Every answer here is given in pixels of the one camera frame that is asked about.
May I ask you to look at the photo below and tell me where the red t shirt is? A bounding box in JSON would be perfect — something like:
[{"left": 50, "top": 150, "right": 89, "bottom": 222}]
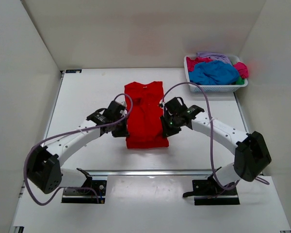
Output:
[{"left": 124, "top": 81, "right": 169, "bottom": 149}]

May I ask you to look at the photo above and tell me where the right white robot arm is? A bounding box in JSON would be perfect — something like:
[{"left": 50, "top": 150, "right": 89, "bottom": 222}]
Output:
[{"left": 160, "top": 97, "right": 272, "bottom": 195}]

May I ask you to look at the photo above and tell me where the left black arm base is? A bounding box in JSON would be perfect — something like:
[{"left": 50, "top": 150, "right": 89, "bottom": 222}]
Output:
[{"left": 61, "top": 169, "right": 107, "bottom": 204}]

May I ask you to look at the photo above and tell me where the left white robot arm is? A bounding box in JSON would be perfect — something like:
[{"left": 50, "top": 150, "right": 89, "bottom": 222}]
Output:
[{"left": 26, "top": 100, "right": 129, "bottom": 194}]

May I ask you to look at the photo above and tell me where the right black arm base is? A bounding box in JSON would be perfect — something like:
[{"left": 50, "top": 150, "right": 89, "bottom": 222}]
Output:
[{"left": 182, "top": 176, "right": 240, "bottom": 206}]

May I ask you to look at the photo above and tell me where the white plastic laundry basket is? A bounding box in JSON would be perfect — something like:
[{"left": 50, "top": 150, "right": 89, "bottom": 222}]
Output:
[{"left": 183, "top": 54, "right": 248, "bottom": 93}]

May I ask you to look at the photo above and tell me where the small dark label sticker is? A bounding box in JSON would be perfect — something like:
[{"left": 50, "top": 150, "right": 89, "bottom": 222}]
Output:
[{"left": 65, "top": 69, "right": 82, "bottom": 73}]

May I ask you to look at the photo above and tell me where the lavender t shirt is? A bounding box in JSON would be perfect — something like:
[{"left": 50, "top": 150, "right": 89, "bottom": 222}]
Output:
[{"left": 196, "top": 51, "right": 232, "bottom": 65}]

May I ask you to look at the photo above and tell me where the green t shirt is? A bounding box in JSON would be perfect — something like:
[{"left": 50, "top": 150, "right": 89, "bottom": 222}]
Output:
[{"left": 235, "top": 76, "right": 245, "bottom": 85}]

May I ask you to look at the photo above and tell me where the pink t shirt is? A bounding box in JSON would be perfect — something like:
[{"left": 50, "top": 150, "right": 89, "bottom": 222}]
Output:
[{"left": 185, "top": 57, "right": 249, "bottom": 79}]

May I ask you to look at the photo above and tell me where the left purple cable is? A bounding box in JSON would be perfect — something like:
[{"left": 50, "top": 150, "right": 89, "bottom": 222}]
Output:
[{"left": 23, "top": 93, "right": 134, "bottom": 207}]

